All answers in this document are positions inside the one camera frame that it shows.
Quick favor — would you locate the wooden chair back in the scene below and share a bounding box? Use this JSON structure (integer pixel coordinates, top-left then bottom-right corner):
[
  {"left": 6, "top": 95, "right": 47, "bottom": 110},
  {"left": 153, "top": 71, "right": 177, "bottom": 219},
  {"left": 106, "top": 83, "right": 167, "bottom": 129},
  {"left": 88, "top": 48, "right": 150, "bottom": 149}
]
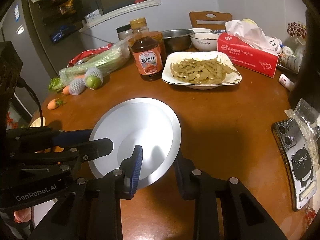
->
[{"left": 189, "top": 11, "right": 232, "bottom": 30}]

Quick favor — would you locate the clear jar black lid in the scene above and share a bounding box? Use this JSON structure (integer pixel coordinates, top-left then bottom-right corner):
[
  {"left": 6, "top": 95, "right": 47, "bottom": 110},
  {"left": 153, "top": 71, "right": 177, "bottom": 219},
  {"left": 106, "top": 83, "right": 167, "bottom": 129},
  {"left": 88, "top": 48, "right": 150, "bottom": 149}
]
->
[{"left": 116, "top": 24, "right": 132, "bottom": 41}]

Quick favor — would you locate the small white medicine bottle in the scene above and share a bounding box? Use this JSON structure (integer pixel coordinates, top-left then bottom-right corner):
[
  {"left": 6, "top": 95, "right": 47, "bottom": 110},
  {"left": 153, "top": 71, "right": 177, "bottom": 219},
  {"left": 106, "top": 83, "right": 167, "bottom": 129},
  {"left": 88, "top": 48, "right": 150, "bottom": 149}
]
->
[{"left": 278, "top": 74, "right": 295, "bottom": 91}]

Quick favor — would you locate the steel mixing bowl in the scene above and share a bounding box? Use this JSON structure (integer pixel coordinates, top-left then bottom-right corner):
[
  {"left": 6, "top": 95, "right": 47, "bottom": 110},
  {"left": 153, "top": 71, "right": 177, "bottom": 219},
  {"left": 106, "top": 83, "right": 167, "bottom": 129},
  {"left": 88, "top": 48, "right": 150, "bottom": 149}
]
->
[{"left": 162, "top": 29, "right": 194, "bottom": 53}]

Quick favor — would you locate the smartphone with cat case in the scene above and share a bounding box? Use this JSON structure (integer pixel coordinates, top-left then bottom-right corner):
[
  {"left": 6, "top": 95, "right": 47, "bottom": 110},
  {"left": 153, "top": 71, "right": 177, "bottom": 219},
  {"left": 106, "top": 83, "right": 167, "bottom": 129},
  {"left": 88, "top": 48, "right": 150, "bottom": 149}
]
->
[{"left": 272, "top": 118, "right": 318, "bottom": 211}]

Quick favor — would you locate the red bead decoration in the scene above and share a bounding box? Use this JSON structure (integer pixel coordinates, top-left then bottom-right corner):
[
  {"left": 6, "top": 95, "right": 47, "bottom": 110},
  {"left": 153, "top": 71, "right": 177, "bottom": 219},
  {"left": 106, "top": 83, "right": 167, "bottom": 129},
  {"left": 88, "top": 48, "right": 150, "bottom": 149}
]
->
[{"left": 287, "top": 22, "right": 307, "bottom": 40}]

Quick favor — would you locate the white family bowl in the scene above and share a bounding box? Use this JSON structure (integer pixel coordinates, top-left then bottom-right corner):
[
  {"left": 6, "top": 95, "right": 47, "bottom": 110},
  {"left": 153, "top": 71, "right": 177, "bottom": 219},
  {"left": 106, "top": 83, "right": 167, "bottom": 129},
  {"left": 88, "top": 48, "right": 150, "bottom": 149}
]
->
[{"left": 190, "top": 33, "right": 219, "bottom": 51}]

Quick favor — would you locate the right foam-netted green fruit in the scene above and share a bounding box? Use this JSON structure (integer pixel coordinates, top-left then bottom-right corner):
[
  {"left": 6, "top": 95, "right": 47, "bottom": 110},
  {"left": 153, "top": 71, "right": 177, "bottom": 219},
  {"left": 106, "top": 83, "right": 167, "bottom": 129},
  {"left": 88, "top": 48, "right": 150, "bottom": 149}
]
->
[{"left": 85, "top": 67, "right": 103, "bottom": 90}]

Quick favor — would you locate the white box on sill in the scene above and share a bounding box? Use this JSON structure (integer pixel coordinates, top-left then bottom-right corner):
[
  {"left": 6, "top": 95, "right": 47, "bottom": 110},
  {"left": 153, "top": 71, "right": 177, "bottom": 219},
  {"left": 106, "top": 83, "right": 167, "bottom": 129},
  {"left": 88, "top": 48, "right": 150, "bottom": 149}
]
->
[{"left": 85, "top": 9, "right": 103, "bottom": 23}]

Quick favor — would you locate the foam-netted green fruit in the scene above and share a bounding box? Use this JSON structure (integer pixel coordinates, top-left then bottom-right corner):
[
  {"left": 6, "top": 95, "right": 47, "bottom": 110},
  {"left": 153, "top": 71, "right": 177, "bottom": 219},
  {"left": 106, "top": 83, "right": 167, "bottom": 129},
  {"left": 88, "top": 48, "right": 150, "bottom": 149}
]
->
[
  {"left": 85, "top": 67, "right": 103, "bottom": 90},
  {"left": 68, "top": 78, "right": 86, "bottom": 95}
]

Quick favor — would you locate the amber jar with label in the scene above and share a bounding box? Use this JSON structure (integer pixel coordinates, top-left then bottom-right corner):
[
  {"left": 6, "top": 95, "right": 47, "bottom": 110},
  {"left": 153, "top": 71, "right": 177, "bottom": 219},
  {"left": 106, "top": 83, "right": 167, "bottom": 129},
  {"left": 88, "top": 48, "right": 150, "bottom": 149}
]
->
[{"left": 150, "top": 31, "right": 167, "bottom": 63}]

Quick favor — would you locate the white dish of beans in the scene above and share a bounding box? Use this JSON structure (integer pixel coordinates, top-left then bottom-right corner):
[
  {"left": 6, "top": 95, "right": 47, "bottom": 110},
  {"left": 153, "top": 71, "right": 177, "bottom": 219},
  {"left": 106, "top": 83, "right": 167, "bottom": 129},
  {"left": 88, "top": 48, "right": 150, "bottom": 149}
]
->
[{"left": 162, "top": 51, "right": 242, "bottom": 90}]

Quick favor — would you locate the bagged celery bunch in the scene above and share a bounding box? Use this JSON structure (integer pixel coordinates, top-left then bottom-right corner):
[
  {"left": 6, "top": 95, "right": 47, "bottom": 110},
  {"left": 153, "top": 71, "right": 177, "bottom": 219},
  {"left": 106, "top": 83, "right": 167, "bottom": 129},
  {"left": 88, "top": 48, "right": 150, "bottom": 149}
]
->
[{"left": 48, "top": 40, "right": 131, "bottom": 92}]

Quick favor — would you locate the white deep plate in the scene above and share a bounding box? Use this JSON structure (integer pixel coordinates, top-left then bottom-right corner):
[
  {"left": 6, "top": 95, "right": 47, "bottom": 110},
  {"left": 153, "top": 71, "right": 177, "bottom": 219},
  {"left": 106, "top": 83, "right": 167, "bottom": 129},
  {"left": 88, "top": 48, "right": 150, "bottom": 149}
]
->
[{"left": 89, "top": 98, "right": 181, "bottom": 189}]

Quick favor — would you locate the clear plastic bag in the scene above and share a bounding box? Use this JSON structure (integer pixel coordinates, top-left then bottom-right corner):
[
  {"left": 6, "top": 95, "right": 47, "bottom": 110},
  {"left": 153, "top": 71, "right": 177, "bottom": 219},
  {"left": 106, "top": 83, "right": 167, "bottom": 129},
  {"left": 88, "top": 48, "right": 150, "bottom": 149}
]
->
[{"left": 285, "top": 98, "right": 319, "bottom": 171}]

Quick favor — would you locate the black camera cable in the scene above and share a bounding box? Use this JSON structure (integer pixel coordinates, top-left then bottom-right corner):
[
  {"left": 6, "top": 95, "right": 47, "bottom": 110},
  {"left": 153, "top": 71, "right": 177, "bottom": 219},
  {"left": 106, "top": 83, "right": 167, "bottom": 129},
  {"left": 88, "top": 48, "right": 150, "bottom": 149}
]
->
[{"left": 17, "top": 77, "right": 44, "bottom": 128}]

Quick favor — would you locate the blue box on sill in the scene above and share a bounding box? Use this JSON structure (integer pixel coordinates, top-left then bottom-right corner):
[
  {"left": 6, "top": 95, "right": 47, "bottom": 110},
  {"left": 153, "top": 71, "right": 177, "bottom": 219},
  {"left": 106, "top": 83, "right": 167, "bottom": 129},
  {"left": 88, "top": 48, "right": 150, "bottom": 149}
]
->
[{"left": 50, "top": 25, "right": 69, "bottom": 43}]

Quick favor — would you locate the cream ribbed plate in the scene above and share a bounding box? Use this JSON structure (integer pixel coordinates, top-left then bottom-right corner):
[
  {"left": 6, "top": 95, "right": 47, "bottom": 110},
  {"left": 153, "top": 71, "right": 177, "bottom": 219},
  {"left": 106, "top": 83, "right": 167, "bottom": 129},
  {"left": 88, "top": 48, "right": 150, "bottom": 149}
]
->
[{"left": 29, "top": 116, "right": 46, "bottom": 128}]

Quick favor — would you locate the red tissue box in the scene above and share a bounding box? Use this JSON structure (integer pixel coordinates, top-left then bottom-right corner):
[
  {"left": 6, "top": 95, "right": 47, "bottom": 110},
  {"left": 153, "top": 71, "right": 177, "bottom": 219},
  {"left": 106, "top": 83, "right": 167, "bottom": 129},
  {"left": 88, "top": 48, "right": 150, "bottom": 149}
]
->
[{"left": 217, "top": 20, "right": 278, "bottom": 78}]

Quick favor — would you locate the left hand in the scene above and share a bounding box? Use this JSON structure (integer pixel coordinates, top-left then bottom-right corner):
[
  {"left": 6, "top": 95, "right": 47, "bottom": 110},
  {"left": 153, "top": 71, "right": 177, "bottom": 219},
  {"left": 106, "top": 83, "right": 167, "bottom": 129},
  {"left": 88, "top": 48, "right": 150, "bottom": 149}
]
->
[{"left": 14, "top": 207, "right": 31, "bottom": 223}]

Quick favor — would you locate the grey refrigerator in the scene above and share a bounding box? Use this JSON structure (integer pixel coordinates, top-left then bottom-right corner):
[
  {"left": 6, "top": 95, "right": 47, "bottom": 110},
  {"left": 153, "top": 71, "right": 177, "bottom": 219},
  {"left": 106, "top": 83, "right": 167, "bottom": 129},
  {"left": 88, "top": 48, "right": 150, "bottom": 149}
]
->
[{"left": 2, "top": 0, "right": 84, "bottom": 102}]

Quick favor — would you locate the brown sauce bottle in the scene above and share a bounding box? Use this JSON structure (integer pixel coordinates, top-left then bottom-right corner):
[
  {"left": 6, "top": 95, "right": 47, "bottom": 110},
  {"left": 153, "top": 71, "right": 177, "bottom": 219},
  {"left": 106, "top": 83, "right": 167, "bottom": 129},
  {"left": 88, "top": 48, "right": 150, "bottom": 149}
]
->
[{"left": 129, "top": 18, "right": 163, "bottom": 81}]

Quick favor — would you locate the left foam-netted green fruit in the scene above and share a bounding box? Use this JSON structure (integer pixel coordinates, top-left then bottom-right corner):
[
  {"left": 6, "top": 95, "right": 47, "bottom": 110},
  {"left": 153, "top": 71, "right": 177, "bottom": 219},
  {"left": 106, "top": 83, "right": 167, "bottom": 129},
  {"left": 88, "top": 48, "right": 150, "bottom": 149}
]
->
[{"left": 68, "top": 78, "right": 86, "bottom": 95}]

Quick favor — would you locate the red snack bag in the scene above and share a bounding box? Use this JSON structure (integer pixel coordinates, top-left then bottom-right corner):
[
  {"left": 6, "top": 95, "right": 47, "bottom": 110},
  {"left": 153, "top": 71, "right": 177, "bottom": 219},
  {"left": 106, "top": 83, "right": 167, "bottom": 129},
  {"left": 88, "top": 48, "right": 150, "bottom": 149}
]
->
[{"left": 67, "top": 43, "right": 113, "bottom": 68}]

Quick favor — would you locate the white patterned cup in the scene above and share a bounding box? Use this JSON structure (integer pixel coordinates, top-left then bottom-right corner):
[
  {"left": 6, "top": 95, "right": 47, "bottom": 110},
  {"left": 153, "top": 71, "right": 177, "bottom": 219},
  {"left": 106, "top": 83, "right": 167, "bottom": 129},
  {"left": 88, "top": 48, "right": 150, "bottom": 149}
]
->
[{"left": 266, "top": 36, "right": 282, "bottom": 54}]

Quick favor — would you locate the large orange carrot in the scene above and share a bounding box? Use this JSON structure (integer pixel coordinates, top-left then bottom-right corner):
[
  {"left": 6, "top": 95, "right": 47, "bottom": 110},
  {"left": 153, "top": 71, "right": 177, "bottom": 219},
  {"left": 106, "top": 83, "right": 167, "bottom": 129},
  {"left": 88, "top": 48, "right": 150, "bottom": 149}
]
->
[{"left": 47, "top": 99, "right": 64, "bottom": 110}]

